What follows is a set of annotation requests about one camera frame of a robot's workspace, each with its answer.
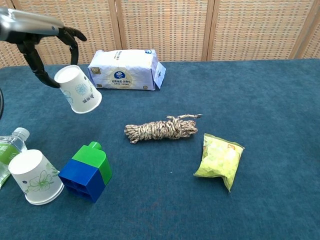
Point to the yellow snack bag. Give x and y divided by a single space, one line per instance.
217 160

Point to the teal table carpet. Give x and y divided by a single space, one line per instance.
250 112

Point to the white tissue pack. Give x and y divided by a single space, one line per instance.
125 67

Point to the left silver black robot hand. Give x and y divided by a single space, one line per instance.
25 25

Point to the white paper cup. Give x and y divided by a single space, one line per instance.
35 175
80 92

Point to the green toy block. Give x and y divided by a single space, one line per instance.
90 156

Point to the blue toy block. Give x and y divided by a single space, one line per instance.
82 175

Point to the clear water bottle green label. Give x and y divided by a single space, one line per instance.
10 150

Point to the woven folding screen panel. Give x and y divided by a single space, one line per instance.
165 25
257 25
95 25
5 57
312 47

